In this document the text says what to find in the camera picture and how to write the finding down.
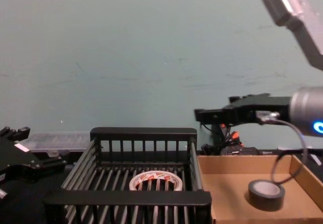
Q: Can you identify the silver tape roll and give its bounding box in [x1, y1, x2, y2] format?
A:
[248, 179, 286, 212]

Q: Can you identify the shallow brown cardboard tray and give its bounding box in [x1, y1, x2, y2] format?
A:
[196, 153, 323, 224]

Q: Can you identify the white tape roll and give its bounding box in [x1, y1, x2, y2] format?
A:
[129, 171, 182, 192]

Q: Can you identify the black rack with steel bars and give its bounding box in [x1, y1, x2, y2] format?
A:
[42, 127, 212, 224]

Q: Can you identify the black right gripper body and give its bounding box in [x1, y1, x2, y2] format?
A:
[233, 95, 293, 127]

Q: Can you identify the black corded tool red switch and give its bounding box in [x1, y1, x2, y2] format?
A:
[200, 122, 260, 156]

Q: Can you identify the thin dark gripper cable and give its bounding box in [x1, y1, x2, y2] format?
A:
[256, 110, 310, 185]

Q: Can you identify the clear plastic case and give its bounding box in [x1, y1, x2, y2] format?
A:
[19, 133, 92, 157]

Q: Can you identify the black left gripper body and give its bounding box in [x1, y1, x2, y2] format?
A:
[0, 135, 44, 184]

